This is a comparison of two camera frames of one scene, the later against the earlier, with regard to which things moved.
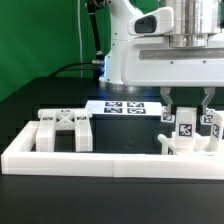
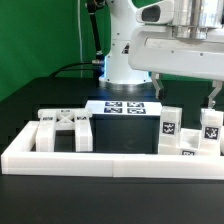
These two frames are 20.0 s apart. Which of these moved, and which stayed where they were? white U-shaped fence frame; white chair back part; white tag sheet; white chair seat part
Moved: white chair seat part
Stayed: white tag sheet; white chair back part; white U-shaped fence frame
